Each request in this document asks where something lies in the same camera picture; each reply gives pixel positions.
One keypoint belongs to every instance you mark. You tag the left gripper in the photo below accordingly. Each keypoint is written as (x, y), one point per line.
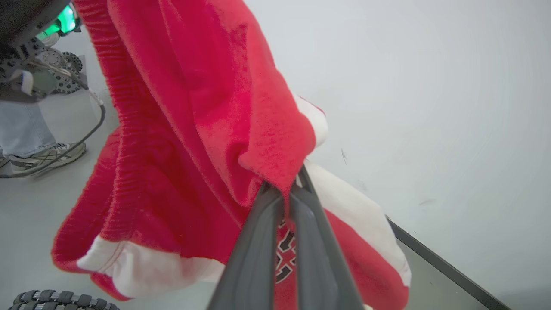
(21, 21)

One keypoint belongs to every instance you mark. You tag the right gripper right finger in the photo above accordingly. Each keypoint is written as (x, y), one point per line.
(318, 267)

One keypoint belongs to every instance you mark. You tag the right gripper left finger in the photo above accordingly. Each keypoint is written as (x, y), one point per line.
(254, 267)

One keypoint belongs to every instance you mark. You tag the red and white garment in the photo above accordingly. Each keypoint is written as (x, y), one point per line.
(172, 129)

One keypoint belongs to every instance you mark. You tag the grey metal omni wheel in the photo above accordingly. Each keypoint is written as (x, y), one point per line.
(69, 84)

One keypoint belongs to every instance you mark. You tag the person's leg in jeans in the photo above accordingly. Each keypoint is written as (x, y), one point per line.
(21, 129)

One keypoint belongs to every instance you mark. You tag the black skirting strip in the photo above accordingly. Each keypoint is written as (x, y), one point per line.
(430, 254)

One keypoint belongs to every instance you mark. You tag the grey sneaker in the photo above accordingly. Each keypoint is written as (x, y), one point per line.
(47, 157)

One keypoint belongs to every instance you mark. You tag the black roller wheel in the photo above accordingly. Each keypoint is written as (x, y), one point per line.
(64, 299)

